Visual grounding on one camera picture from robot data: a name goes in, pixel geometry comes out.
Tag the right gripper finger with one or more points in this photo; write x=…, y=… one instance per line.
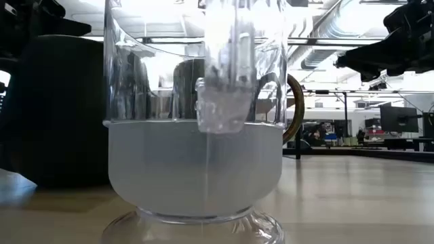
x=413, y=18
x=376, y=59

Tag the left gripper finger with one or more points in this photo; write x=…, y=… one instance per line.
x=68, y=28

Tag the brown teal glazed mug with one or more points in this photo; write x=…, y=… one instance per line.
x=299, y=101

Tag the black mug green inside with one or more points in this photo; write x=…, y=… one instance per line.
x=61, y=118

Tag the clear glass mug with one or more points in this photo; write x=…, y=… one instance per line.
x=193, y=169

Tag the long ceiling light bar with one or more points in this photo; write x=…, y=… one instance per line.
x=339, y=41

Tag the black computer monitor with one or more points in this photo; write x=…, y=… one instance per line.
x=398, y=118

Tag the person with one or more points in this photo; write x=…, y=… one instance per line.
x=315, y=133

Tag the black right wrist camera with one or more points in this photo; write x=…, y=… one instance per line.
x=371, y=77

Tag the black aluminium rig frame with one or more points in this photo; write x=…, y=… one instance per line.
x=373, y=154

